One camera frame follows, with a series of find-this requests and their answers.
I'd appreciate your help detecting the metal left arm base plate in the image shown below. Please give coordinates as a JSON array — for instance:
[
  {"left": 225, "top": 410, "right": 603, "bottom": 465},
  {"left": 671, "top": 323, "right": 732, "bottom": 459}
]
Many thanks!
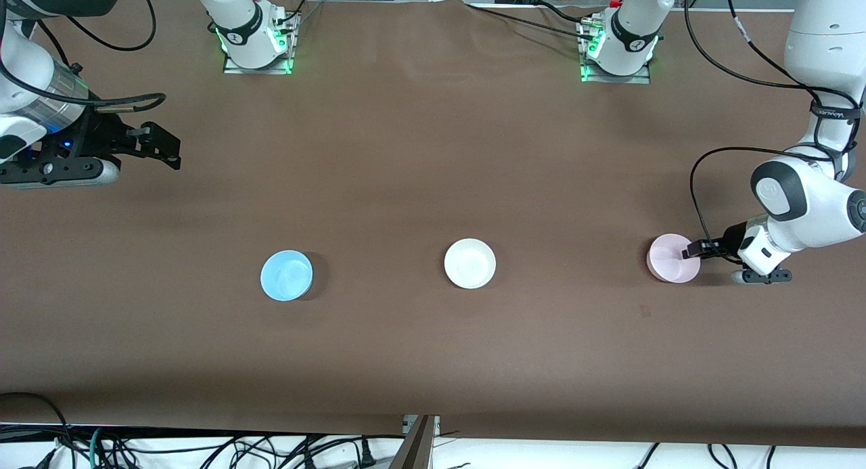
[{"left": 580, "top": 17, "right": 652, "bottom": 85}]

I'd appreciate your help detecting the blue bowl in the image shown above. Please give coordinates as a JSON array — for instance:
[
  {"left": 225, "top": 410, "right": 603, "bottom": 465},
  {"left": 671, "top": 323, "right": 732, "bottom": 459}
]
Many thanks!
[{"left": 260, "top": 250, "right": 314, "bottom": 302}]

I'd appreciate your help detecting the short black table cable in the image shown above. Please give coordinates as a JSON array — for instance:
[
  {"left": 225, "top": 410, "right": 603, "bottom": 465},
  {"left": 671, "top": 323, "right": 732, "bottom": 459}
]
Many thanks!
[{"left": 534, "top": 1, "right": 593, "bottom": 23}]

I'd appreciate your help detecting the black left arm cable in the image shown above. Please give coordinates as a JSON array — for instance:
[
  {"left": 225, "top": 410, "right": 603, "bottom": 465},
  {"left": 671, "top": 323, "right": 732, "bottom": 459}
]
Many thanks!
[{"left": 683, "top": 0, "right": 863, "bottom": 264}]

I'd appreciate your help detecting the white bowl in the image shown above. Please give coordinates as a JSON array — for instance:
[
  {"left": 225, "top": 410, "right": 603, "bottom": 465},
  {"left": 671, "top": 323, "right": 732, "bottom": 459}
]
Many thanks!
[{"left": 444, "top": 238, "right": 497, "bottom": 290}]

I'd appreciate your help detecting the pink bowl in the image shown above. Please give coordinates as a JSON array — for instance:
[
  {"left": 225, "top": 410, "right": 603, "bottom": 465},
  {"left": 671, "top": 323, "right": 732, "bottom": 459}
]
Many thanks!
[{"left": 647, "top": 233, "right": 702, "bottom": 284}]

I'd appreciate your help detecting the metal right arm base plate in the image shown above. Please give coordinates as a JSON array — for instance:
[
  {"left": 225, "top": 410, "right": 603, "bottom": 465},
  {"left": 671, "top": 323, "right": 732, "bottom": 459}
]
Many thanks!
[{"left": 223, "top": 7, "right": 296, "bottom": 76}]

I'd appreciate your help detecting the brown table cover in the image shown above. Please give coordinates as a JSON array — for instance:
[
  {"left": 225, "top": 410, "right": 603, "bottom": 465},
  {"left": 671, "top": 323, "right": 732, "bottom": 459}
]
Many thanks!
[{"left": 0, "top": 0, "right": 866, "bottom": 449}]

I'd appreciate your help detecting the black looped floor cable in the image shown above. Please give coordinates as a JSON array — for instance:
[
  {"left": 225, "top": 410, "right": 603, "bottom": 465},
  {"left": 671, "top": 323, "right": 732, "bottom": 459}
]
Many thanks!
[{"left": 0, "top": 391, "right": 72, "bottom": 451}]

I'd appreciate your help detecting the aluminium frame post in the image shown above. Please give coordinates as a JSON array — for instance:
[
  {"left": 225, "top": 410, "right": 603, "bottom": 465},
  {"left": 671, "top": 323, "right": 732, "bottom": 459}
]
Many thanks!
[{"left": 391, "top": 415, "right": 441, "bottom": 469}]

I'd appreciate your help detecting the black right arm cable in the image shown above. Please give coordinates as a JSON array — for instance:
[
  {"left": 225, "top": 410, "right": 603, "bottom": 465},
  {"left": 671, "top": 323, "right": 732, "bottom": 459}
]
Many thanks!
[{"left": 0, "top": 0, "right": 168, "bottom": 115}]

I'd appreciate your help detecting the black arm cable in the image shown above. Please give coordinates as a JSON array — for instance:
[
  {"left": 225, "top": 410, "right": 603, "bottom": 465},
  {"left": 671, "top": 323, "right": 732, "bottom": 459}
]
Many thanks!
[
  {"left": 683, "top": 0, "right": 863, "bottom": 264},
  {"left": 0, "top": 0, "right": 168, "bottom": 115}
]

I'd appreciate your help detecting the long black table cable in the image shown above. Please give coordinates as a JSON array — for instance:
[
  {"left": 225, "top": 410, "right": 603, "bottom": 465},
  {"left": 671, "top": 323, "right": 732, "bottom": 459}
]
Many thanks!
[{"left": 463, "top": 2, "right": 596, "bottom": 41}]

